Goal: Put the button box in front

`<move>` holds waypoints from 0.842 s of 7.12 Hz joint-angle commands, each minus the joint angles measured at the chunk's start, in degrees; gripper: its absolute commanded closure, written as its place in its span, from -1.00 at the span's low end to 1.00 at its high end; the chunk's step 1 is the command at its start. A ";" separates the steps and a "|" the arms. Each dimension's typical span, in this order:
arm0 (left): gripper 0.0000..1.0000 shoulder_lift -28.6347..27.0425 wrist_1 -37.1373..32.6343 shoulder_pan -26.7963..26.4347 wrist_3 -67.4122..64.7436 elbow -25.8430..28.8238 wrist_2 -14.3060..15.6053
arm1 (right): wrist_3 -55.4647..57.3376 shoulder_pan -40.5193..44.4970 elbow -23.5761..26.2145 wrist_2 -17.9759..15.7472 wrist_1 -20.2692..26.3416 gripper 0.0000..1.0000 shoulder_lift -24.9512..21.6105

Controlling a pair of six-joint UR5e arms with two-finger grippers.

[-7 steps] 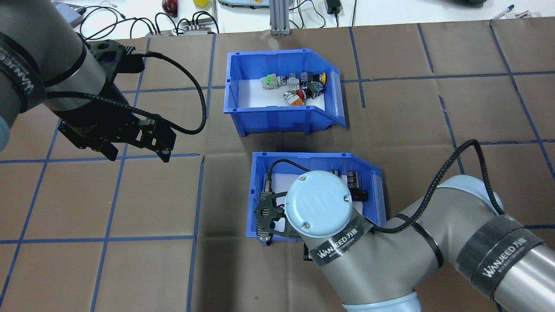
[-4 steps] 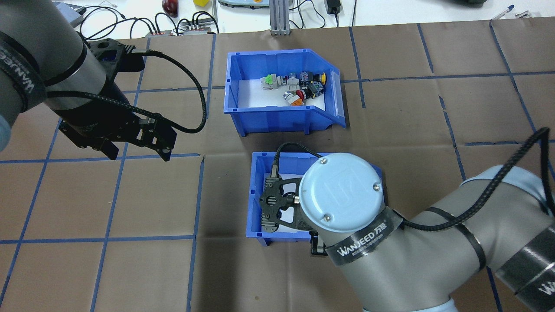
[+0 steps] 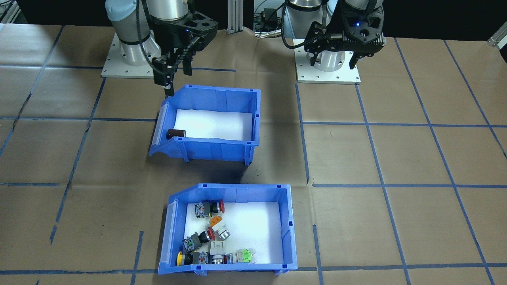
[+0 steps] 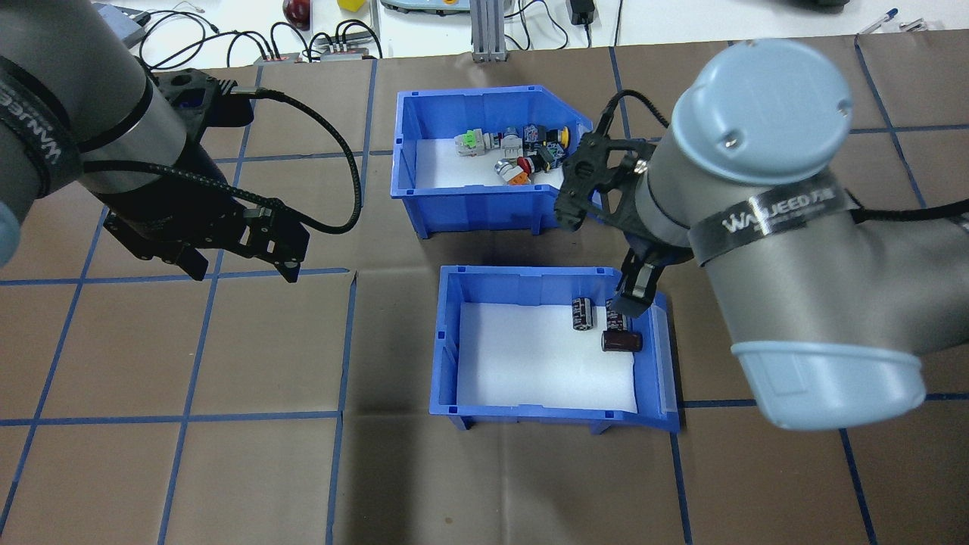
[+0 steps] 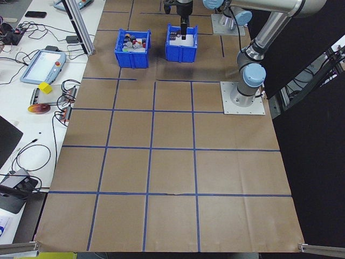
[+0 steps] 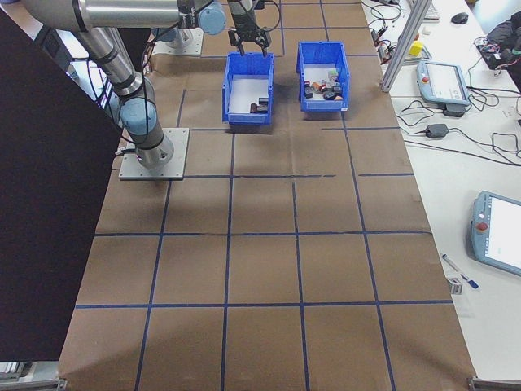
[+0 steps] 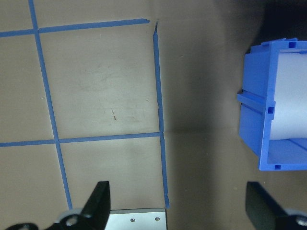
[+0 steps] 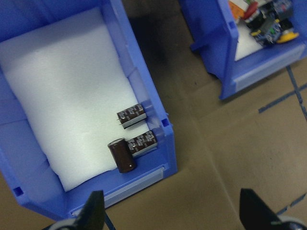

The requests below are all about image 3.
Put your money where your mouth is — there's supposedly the blue plastic storage bin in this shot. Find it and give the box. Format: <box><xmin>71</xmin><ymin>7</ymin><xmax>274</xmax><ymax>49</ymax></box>
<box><xmin>158</xmin><ymin>183</ymin><xmax>298</xmax><ymax>276</ymax></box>
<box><xmin>149</xmin><ymin>84</ymin><xmax>262</xmax><ymax>166</ymax></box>

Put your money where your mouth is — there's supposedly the red mushroom push button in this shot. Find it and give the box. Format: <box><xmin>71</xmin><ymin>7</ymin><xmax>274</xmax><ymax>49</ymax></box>
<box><xmin>193</xmin><ymin>200</ymin><xmax>225</xmax><ymax>218</ymax></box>
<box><xmin>182</xmin><ymin>228</ymin><xmax>216</xmax><ymax>253</ymax></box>

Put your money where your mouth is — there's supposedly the yellow mushroom push button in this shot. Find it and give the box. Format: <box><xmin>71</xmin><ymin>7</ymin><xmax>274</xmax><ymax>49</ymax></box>
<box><xmin>176</xmin><ymin>251</ymin><xmax>210</xmax><ymax>266</ymax></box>

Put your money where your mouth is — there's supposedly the black power supply brick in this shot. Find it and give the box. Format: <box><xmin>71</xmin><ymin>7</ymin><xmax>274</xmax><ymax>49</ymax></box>
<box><xmin>259</xmin><ymin>10</ymin><xmax>282</xmax><ymax>25</ymax></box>

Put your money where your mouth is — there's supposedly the white foam liner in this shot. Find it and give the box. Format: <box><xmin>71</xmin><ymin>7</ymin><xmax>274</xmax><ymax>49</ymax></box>
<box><xmin>171</xmin><ymin>109</ymin><xmax>254</xmax><ymax>142</ymax></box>
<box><xmin>184</xmin><ymin>202</ymin><xmax>284</xmax><ymax>265</ymax></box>

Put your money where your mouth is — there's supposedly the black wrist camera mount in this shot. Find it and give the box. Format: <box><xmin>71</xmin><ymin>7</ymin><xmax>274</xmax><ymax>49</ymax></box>
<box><xmin>187</xmin><ymin>12</ymin><xmax>219</xmax><ymax>51</ymax></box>
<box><xmin>337</xmin><ymin>0</ymin><xmax>387</xmax><ymax>36</ymax></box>

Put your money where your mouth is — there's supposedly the white square base plate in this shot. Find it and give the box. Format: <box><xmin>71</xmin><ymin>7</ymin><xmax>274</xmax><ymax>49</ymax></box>
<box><xmin>101</xmin><ymin>32</ymin><xmax>179</xmax><ymax>78</ymax></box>
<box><xmin>293</xmin><ymin>36</ymin><xmax>362</xmax><ymax>84</ymax></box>

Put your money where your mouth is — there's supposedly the aluminium frame bar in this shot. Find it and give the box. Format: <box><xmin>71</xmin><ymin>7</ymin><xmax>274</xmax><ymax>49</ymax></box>
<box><xmin>0</xmin><ymin>0</ymin><xmax>21</xmax><ymax>24</ymax></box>
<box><xmin>227</xmin><ymin>0</ymin><xmax>243</xmax><ymax>35</ymax></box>
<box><xmin>487</xmin><ymin>32</ymin><xmax>507</xmax><ymax>49</ymax></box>

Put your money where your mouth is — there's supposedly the white block ring push button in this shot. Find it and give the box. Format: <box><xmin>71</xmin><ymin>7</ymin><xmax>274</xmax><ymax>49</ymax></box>
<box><xmin>209</xmin><ymin>242</ymin><xmax>227</xmax><ymax>265</ymax></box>

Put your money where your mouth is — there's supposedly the green white switch block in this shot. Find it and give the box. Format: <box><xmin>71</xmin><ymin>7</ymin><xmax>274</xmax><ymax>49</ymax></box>
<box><xmin>232</xmin><ymin>248</ymin><xmax>257</xmax><ymax>264</ymax></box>

